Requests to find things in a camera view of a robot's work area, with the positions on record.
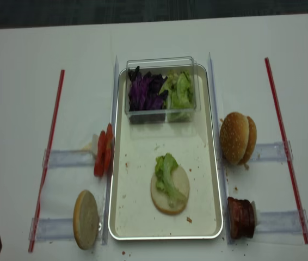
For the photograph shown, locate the white metal tray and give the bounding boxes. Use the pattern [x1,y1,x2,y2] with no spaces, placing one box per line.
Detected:
[108,65,223,240]

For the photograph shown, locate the clear slider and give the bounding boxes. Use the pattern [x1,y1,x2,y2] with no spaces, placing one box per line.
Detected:
[29,218,75,241]
[42,149,95,169]
[255,209,308,234]
[249,141,293,163]

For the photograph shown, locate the clear plastic salad box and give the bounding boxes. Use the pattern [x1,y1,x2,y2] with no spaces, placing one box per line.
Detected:
[125,56,201,124]

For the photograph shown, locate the upright bun slice left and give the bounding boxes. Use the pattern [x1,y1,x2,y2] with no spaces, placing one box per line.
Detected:
[73,190,99,250]

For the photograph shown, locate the upper left clear slider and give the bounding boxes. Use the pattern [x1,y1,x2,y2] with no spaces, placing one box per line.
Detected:
[42,149,95,169]

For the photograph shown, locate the lower left clear slider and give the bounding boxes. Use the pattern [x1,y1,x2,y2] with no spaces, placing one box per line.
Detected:
[29,218,75,241]

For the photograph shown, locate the bun bottom on tray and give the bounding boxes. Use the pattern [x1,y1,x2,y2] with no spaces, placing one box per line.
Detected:
[151,166,190,215]

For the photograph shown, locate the red rail strip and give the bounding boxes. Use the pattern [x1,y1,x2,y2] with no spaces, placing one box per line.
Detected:
[264,57,308,245]
[28,69,65,253]

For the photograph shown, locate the green lettuce leaf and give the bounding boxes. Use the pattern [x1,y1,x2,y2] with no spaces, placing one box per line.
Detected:
[155,153,187,208]

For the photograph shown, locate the white patty pusher block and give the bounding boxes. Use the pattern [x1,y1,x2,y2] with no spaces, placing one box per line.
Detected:
[251,201,258,227]

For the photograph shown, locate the left red rail strip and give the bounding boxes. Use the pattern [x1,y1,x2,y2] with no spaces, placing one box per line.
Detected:
[28,69,65,253]

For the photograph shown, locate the lower right clear slider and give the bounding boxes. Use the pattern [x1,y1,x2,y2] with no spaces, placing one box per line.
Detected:
[255,209,308,234]

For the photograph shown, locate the tomato slices stack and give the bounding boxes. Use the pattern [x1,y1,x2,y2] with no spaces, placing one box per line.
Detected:
[94,123,114,177]

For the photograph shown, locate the upper right clear slider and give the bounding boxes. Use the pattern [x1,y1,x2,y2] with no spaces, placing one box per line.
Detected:
[249,141,293,163]

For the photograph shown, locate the right red rail strip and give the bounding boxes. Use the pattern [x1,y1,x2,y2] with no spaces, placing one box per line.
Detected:
[264,57,308,245]

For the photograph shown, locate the white tomato pusher block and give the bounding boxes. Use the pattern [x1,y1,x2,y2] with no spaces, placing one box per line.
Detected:
[90,134,98,158]

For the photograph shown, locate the sesame bun tops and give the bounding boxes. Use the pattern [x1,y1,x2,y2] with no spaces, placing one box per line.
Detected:
[219,112,257,165]

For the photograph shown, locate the green lettuce in box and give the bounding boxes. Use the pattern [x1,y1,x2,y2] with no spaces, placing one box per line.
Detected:
[159,70,194,122]

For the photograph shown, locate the purple cabbage shreds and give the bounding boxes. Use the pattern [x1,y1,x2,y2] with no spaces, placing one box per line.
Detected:
[128,66,169,111]

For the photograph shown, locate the meat patties stack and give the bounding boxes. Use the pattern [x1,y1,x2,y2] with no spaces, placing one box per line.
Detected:
[227,197,255,239]

